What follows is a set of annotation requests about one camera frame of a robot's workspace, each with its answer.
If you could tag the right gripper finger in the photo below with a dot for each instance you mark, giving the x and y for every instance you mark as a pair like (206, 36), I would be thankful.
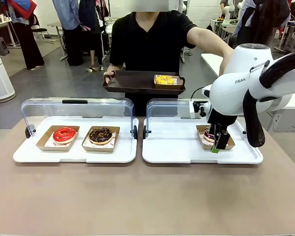
(212, 130)
(222, 140)

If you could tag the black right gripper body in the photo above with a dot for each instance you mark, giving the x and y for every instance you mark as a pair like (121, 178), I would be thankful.
(221, 118)

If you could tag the cardboard tray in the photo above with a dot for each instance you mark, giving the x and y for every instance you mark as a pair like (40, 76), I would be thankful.
(43, 142)
(205, 146)
(87, 145)
(167, 86)

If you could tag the printed paper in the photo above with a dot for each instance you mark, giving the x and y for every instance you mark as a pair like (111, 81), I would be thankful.
(177, 79)
(49, 145)
(108, 145)

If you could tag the yellow sprinkle donut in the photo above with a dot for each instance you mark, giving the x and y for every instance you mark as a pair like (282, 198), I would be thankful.
(164, 79)

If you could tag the brown serving tray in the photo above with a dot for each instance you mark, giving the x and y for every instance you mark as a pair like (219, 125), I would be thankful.
(132, 81)

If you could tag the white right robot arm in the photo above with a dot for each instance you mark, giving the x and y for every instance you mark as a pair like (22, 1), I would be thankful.
(236, 86)

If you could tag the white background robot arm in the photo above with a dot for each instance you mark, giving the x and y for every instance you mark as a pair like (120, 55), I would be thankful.
(227, 12)

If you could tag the person's left forearm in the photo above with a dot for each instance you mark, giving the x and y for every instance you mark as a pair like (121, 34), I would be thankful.
(226, 64)

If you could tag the person's right forearm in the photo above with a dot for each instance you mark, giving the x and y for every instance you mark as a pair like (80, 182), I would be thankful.
(115, 67)

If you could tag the person in black shirt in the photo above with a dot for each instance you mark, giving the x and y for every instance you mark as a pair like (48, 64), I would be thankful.
(150, 44)

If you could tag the printed paper under chocolate donut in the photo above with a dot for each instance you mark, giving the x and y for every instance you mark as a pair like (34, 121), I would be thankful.
(108, 145)

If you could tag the chocolate sprinkle donut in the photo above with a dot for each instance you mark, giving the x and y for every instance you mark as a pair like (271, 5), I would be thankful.
(96, 137)

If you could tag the cardboard tray under chocolate donut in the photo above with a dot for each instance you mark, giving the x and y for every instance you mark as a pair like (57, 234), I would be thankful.
(87, 145)

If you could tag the red glazed donut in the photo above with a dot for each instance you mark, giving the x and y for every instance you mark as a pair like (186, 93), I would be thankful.
(59, 137)

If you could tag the printed paper under red donut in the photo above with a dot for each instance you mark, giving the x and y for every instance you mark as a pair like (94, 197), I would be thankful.
(49, 145)

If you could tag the cardboard tray under red donut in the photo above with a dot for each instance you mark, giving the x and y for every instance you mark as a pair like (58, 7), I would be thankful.
(43, 142)

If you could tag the person's right hand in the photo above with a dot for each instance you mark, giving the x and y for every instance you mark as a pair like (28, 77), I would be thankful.
(107, 78)

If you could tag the white display tray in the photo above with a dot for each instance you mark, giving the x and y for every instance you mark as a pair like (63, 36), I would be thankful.
(174, 147)
(27, 152)

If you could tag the white background table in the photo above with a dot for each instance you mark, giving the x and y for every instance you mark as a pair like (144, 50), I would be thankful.
(0, 24)
(56, 24)
(211, 61)

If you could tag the bystander with long dark hair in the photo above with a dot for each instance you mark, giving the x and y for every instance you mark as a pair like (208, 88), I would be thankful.
(265, 22)

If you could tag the bystander in dark jacket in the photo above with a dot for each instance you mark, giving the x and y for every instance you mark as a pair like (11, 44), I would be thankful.
(93, 19)

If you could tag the bystander in blue shirt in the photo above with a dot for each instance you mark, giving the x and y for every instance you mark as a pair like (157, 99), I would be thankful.
(68, 24)

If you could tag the black chair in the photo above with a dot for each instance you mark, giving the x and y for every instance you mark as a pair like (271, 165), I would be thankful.
(40, 30)

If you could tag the bystander in dark trousers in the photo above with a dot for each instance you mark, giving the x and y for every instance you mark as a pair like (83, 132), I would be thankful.
(27, 41)

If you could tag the white air purifier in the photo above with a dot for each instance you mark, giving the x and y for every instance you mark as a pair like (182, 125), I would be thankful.
(0, 73)

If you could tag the grey stool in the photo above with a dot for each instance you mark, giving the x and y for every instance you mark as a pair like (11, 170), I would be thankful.
(1, 45)

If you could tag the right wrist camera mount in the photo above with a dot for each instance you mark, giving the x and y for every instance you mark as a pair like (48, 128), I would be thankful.
(199, 108)

